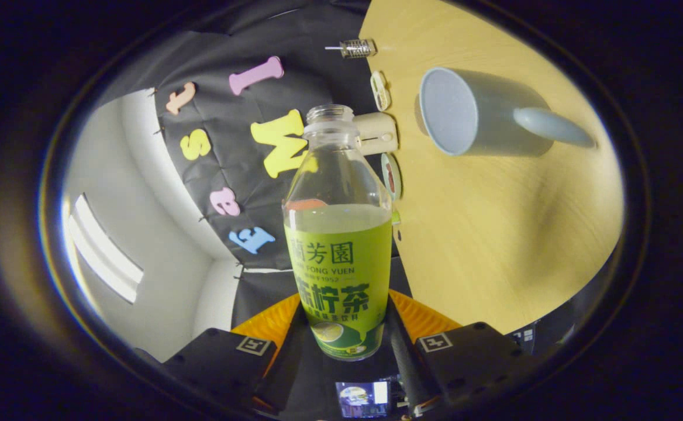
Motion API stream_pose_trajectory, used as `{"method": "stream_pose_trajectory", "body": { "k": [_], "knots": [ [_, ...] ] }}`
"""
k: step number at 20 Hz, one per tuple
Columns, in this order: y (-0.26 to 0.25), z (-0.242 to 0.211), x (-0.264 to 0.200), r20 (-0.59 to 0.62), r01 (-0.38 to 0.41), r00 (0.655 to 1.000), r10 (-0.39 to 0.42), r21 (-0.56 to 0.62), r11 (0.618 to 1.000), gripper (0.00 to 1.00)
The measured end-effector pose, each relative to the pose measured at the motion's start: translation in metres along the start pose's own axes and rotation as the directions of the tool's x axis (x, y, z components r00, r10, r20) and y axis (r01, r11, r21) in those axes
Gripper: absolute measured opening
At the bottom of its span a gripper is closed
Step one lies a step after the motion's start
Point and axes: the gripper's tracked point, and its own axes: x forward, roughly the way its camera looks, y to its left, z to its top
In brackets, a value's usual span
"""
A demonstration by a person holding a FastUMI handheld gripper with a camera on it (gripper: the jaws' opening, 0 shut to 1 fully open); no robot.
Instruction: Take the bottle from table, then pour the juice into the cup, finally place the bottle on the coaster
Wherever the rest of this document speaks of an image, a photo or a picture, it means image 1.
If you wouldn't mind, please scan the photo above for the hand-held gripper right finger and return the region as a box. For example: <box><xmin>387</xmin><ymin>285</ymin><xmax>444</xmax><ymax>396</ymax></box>
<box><xmin>385</xmin><ymin>289</ymin><xmax>545</xmax><ymax>413</ymax></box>

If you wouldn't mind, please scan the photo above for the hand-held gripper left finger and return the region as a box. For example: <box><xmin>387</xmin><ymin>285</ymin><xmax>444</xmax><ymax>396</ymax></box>
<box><xmin>160</xmin><ymin>292</ymin><xmax>308</xmax><ymax>419</ymax></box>

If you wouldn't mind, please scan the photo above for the green label juice bottle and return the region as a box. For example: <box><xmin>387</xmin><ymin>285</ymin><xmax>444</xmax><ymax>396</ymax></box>
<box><xmin>282</xmin><ymin>104</ymin><xmax>394</xmax><ymax>362</ymax></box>

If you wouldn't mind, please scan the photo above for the pale grey cup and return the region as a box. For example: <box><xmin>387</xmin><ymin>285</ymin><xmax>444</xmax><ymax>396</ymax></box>
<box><xmin>418</xmin><ymin>66</ymin><xmax>597</xmax><ymax>158</ymax></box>

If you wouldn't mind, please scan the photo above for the computer monitor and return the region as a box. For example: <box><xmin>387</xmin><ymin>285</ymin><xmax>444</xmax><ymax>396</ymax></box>
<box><xmin>334</xmin><ymin>380</ymin><xmax>391</xmax><ymax>419</ymax></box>

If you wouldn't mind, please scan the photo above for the wooden table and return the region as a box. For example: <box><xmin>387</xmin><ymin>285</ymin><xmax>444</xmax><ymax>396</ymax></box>
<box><xmin>358</xmin><ymin>0</ymin><xmax>625</xmax><ymax>336</ymax></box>

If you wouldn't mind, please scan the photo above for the ceiling light panel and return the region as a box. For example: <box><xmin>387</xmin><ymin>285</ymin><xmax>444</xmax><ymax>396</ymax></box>
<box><xmin>66</xmin><ymin>193</ymin><xmax>144</xmax><ymax>305</ymax></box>

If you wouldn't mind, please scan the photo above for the pale green plate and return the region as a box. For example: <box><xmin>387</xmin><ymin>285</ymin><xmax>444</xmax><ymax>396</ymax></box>
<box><xmin>381</xmin><ymin>153</ymin><xmax>403</xmax><ymax>202</ymax></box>

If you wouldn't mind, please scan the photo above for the black backdrop cloth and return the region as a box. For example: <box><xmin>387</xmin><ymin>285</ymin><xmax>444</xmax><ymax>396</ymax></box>
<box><xmin>98</xmin><ymin>0</ymin><xmax>413</xmax><ymax>329</ymax></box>

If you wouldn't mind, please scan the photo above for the cream toaster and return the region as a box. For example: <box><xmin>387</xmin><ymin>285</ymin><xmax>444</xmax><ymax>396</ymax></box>
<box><xmin>353</xmin><ymin>112</ymin><xmax>399</xmax><ymax>157</ymax></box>

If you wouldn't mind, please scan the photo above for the white divided bean tray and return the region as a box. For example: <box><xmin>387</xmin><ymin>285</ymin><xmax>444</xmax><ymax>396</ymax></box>
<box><xmin>370</xmin><ymin>70</ymin><xmax>391</xmax><ymax>112</ymax></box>

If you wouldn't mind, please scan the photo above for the wire utensil holder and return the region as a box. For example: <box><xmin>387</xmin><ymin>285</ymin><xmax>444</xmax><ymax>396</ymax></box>
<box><xmin>340</xmin><ymin>39</ymin><xmax>378</xmax><ymax>60</ymax></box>

